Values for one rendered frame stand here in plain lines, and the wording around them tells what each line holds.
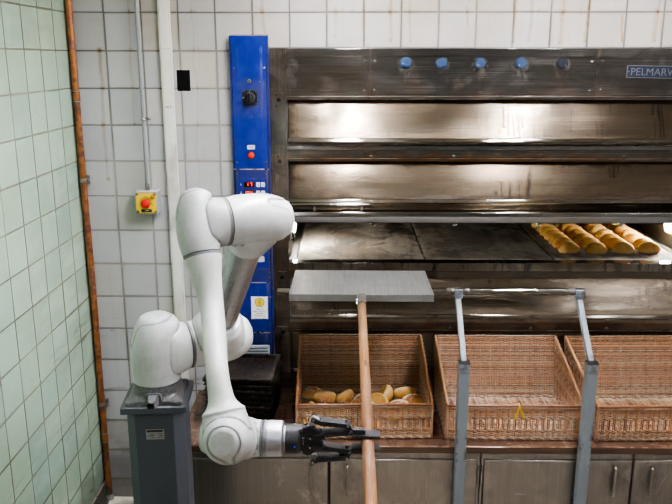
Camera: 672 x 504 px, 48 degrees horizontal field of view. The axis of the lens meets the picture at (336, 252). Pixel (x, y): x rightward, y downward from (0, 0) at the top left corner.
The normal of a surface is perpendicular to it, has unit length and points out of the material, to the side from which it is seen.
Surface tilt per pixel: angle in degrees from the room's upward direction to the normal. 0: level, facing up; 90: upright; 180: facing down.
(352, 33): 90
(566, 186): 70
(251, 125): 90
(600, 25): 90
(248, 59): 90
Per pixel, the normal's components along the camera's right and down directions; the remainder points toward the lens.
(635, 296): -0.01, -0.10
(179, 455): 0.75, 0.17
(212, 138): -0.01, 0.25
